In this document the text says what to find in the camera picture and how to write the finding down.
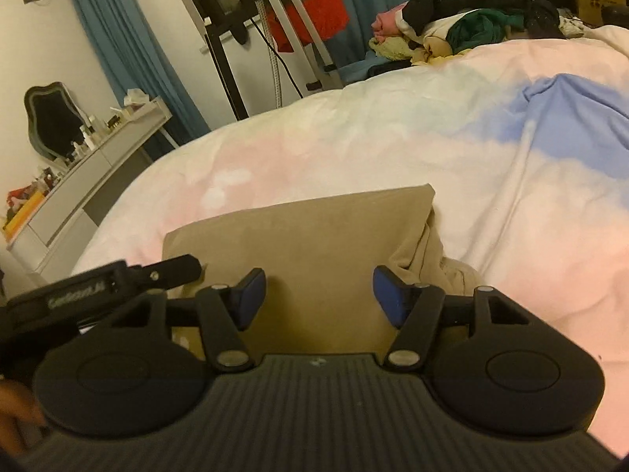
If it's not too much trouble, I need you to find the tan brown shirt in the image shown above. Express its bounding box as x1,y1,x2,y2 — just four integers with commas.
162,185,482,360

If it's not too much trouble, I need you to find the pile of mixed clothes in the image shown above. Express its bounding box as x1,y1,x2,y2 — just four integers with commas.
369,0,587,64

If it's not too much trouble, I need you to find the person's left hand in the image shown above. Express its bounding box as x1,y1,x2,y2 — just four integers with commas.
0,379,46,456

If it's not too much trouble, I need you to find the white vanity desk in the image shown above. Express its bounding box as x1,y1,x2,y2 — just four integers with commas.
7,97,177,287

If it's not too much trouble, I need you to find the white tissue box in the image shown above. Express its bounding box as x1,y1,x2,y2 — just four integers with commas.
124,88,150,108

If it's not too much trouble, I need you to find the wavy framed vanity mirror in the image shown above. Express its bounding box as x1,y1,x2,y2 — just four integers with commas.
24,82,85,161

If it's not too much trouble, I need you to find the pastel tie-dye bed duvet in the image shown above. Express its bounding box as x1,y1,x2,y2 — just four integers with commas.
77,26,628,455

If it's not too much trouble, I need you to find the blue curtain left panel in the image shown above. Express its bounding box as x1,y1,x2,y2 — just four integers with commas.
72,0,210,145

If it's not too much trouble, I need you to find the garment steamer stand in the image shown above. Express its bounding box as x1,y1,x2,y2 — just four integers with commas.
215,0,346,95

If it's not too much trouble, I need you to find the red cloth basket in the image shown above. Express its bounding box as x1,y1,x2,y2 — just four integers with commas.
267,0,350,52

